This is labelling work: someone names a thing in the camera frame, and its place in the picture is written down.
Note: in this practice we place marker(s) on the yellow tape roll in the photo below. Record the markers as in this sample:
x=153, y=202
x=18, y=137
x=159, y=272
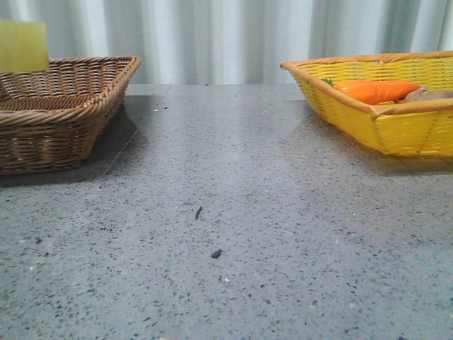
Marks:
x=23, y=46

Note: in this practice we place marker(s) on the white pleated curtain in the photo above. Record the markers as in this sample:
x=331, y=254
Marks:
x=234, y=42

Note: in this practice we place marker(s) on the orange toy carrot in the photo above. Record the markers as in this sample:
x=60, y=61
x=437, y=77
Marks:
x=371, y=92

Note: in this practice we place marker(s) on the brown wicker basket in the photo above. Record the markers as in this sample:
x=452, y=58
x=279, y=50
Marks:
x=50, y=120

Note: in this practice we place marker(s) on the yellow wicker basket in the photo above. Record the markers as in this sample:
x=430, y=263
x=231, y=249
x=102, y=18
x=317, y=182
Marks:
x=409, y=129

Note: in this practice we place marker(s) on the brown toy potato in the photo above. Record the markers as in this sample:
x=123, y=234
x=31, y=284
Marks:
x=426, y=94

